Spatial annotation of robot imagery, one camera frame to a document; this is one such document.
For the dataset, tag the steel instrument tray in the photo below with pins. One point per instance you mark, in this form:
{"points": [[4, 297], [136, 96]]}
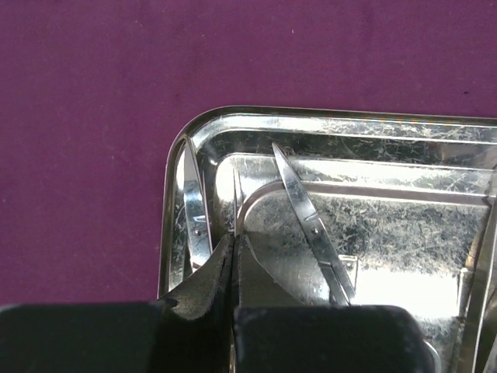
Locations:
{"points": [[408, 201]]}

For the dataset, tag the thin steel instrument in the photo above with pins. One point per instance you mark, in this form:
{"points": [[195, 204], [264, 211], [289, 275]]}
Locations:
{"points": [[237, 202]]}

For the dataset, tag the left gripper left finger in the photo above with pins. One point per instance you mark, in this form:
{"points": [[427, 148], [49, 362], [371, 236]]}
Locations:
{"points": [[186, 330]]}

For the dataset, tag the steel scissors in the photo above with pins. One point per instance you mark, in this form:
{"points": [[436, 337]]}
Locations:
{"points": [[331, 267]]}

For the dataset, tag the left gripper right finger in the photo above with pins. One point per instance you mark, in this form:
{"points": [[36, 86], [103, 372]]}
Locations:
{"points": [[275, 333]]}

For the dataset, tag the purple surgical drape cloth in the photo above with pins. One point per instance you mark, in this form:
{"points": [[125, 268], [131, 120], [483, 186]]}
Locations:
{"points": [[94, 92]]}

